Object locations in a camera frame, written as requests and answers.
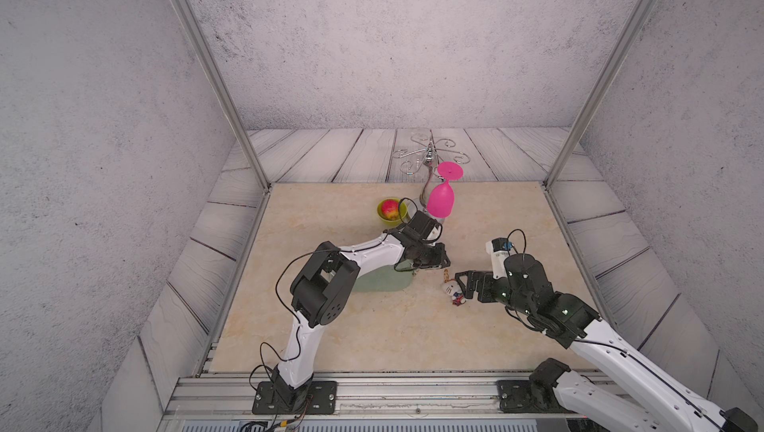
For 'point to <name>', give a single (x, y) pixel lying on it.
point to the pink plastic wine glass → (441, 198)
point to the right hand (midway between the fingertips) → (471, 276)
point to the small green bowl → (403, 210)
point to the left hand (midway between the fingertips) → (454, 265)
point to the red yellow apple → (390, 208)
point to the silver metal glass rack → (426, 155)
